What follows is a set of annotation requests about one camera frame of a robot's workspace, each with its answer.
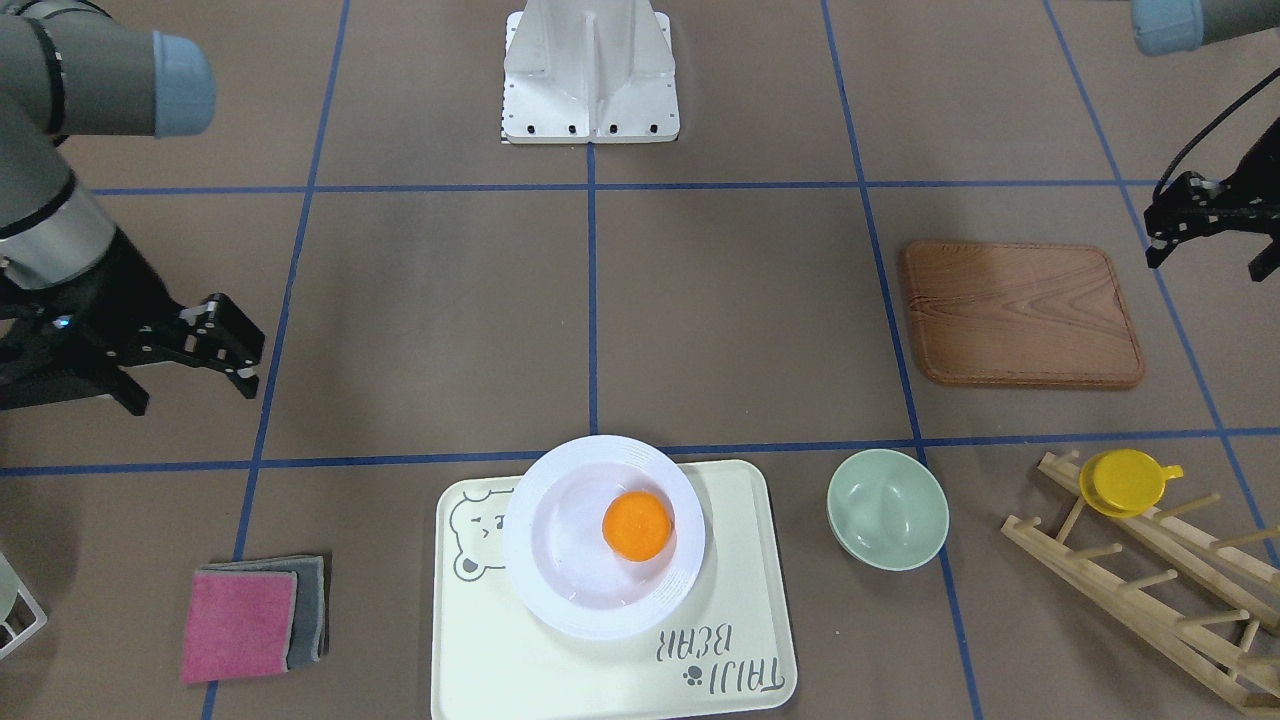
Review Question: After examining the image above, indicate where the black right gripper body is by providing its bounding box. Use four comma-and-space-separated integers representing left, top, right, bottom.
1, 229, 183, 413

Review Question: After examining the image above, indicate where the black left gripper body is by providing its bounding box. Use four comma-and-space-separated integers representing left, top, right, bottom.
1225, 119, 1279, 240

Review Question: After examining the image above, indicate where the white round plate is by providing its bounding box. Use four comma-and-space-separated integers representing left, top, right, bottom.
503, 436, 708, 642

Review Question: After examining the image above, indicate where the orange fruit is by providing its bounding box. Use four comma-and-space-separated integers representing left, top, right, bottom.
602, 491, 675, 562

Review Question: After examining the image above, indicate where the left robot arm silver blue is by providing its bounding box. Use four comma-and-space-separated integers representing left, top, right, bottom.
1132, 1, 1279, 283

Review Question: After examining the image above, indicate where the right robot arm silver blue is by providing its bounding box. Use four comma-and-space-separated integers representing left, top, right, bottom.
1, 1, 265, 416

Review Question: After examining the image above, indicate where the wooden grain tray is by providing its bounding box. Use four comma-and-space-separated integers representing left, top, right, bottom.
899, 240, 1146, 389

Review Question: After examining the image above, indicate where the cream bear tray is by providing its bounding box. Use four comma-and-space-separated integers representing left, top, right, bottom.
429, 460, 799, 719

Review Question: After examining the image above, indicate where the pink cloth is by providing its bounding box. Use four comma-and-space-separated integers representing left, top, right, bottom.
180, 569, 297, 684

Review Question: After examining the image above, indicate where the yellow cup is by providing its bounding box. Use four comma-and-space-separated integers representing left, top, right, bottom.
1078, 448, 1184, 518

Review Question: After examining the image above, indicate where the grey cloth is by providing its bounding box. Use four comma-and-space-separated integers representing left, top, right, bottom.
198, 555, 326, 673

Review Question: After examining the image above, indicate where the wooden dish rack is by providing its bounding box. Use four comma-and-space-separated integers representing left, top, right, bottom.
1000, 452, 1279, 719

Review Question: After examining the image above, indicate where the mint green bowl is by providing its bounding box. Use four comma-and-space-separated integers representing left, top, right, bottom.
826, 448, 951, 571

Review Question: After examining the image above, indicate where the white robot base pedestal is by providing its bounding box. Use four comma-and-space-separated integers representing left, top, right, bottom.
500, 1, 681, 145

